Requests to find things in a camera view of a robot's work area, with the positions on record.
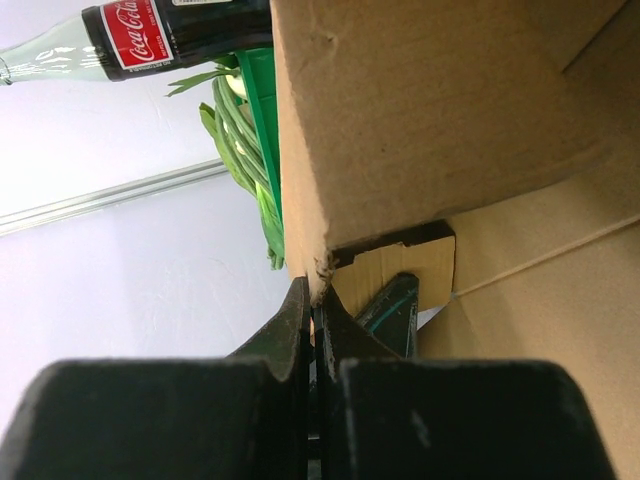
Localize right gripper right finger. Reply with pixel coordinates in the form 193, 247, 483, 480
315, 291, 615, 479

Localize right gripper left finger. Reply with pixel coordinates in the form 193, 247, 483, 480
1, 277, 310, 479

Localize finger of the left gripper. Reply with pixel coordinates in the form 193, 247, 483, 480
355, 272, 419, 359

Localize small cardboard box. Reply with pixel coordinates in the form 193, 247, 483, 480
271, 1, 639, 479

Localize long green beans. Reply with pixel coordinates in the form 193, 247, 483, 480
201, 77, 285, 270

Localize white radish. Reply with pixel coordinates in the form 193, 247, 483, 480
225, 70, 248, 101

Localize green plastic tray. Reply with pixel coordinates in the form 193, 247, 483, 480
236, 47, 282, 219

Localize large green leaf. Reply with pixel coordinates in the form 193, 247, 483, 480
166, 61, 240, 98

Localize cola glass bottle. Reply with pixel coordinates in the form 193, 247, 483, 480
1, 0, 273, 86

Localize aluminium frame rail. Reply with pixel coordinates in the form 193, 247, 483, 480
1, 159, 228, 236

